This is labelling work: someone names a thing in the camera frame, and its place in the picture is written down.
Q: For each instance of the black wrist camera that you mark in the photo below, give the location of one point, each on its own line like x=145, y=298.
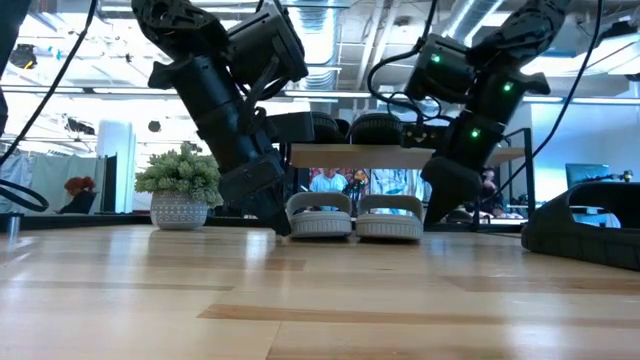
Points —
x=425, y=136
x=292, y=127

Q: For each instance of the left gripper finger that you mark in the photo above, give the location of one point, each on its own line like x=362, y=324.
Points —
x=272, y=210

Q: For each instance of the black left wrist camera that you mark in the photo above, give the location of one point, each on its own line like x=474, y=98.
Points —
x=292, y=127

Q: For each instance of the person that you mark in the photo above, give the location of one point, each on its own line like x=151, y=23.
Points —
x=327, y=182
x=80, y=200
x=490, y=187

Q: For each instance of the large ceiling light panel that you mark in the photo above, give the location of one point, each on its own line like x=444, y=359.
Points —
x=600, y=55

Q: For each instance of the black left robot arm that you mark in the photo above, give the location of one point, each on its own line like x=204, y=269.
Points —
x=200, y=85

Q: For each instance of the background monitor with lit screen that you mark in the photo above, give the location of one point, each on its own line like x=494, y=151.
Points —
x=585, y=175

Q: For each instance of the green potted plant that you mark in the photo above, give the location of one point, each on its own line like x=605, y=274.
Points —
x=175, y=175

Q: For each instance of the grey partition curtain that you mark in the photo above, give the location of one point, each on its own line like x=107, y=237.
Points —
x=45, y=175

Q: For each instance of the black ceiling-mounted device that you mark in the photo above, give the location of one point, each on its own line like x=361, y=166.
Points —
x=23, y=56

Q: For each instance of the silver ventilation duct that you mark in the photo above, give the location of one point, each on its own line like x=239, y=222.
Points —
x=325, y=50

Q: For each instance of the grey rubber slide sandal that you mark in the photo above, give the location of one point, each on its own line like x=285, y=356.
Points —
x=320, y=225
x=390, y=227

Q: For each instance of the black partition panel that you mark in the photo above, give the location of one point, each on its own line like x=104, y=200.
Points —
x=110, y=185

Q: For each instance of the silver metal cylinder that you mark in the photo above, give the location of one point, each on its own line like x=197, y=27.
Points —
x=14, y=227

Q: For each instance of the wooden shelf with black frame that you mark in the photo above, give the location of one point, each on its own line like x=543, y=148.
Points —
x=360, y=156

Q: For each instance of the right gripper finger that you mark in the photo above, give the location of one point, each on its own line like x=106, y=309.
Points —
x=450, y=187

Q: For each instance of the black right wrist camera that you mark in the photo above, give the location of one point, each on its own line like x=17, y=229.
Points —
x=425, y=136

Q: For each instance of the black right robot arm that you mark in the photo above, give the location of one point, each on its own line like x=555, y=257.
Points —
x=520, y=30

